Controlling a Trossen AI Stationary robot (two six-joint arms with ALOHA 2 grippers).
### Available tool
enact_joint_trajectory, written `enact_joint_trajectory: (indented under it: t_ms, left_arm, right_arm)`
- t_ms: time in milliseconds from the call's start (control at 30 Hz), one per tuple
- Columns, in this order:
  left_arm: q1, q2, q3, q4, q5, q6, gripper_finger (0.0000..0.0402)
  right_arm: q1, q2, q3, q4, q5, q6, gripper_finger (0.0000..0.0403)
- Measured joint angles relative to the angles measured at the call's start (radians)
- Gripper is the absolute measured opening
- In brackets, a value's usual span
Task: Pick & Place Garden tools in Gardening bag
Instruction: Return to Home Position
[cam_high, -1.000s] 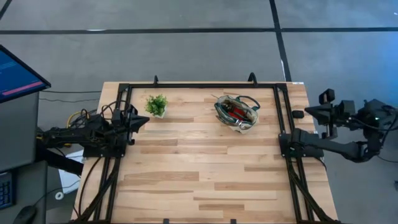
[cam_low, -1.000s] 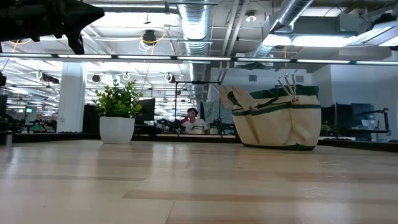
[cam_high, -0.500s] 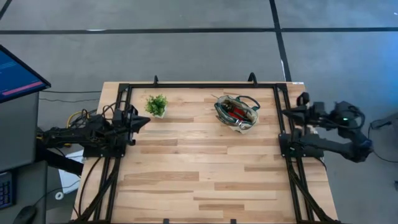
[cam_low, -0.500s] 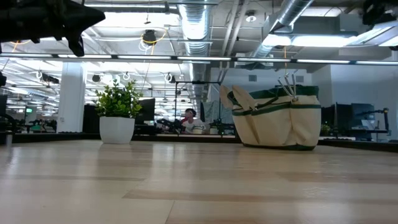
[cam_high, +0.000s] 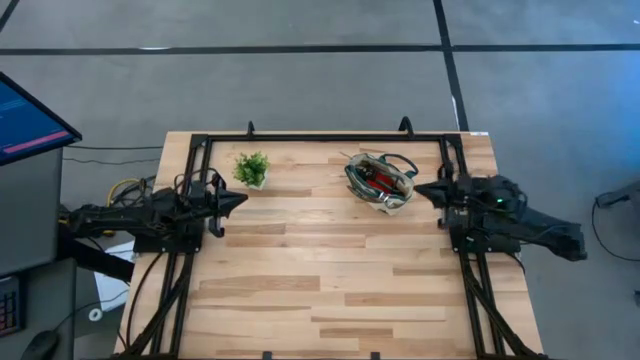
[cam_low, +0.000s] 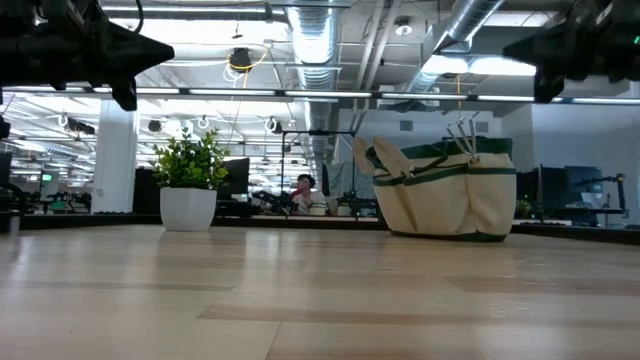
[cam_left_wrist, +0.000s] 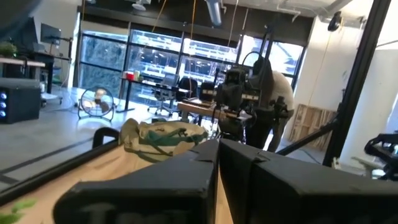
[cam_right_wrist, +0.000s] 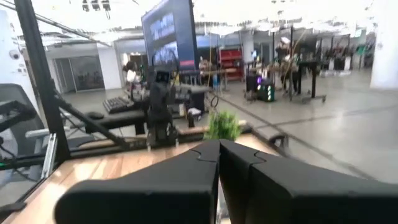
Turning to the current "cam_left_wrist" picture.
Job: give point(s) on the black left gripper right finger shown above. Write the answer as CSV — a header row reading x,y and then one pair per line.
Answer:
x,y
311,199

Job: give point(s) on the computer tower blue lights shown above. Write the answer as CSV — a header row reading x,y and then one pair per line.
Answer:
x,y
21,102

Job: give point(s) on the wooden pallet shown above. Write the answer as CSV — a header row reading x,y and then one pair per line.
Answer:
x,y
311,124

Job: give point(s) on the black frame hook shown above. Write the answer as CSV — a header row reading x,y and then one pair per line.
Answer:
x,y
105,129

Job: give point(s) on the black floor fan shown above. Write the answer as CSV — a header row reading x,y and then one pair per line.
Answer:
x,y
95,102

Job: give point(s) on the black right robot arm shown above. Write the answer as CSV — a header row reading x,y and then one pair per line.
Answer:
x,y
231,124

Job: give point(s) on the black office desk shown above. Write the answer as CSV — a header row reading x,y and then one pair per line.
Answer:
x,y
146,83

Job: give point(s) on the grey ceiling pipe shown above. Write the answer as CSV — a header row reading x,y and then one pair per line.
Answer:
x,y
214,12

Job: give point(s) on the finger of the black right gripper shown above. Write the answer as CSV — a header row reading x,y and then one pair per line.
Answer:
x,y
236,97
223,97

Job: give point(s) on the beige green gardening bag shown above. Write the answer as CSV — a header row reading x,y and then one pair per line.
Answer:
x,y
140,137

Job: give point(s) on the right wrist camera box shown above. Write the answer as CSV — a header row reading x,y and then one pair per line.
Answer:
x,y
236,76

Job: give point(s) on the monitor on arm mount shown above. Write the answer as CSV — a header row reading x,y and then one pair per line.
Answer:
x,y
50,33

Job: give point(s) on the person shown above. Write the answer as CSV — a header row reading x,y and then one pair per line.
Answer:
x,y
283,90

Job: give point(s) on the black ceiling camera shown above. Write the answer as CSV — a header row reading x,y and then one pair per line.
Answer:
x,y
334,21

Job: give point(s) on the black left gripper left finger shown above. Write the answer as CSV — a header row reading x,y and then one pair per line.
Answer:
x,y
149,196

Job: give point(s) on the wooden table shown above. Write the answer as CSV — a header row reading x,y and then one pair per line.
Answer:
x,y
196,109

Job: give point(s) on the small potted plant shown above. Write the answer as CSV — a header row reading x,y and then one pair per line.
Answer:
x,y
7,49

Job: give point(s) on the background black robot arm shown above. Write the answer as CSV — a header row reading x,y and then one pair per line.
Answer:
x,y
382,149

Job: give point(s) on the red container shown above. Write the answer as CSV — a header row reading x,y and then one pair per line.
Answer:
x,y
130,76

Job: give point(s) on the dark desk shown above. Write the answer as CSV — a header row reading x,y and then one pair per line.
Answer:
x,y
37,57

